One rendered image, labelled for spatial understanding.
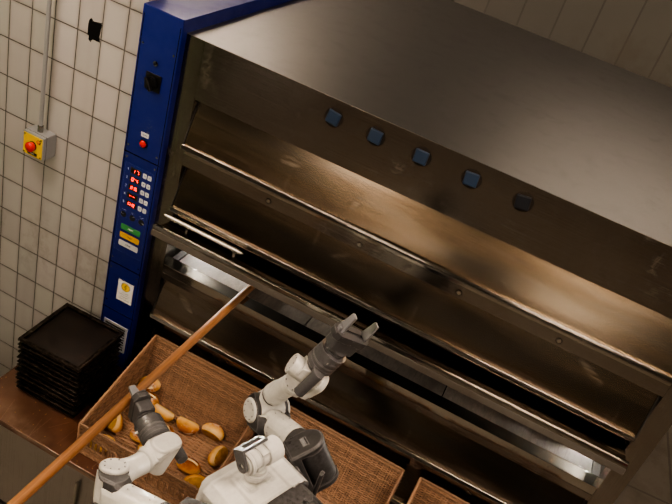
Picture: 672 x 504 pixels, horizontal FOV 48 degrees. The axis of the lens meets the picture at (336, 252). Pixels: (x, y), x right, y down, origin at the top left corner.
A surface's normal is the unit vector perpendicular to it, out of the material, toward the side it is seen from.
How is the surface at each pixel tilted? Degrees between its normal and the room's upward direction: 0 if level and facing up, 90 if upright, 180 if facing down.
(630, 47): 90
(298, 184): 70
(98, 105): 90
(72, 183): 90
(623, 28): 90
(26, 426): 0
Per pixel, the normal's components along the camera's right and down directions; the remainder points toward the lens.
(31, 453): -0.39, 0.41
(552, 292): -0.27, 0.11
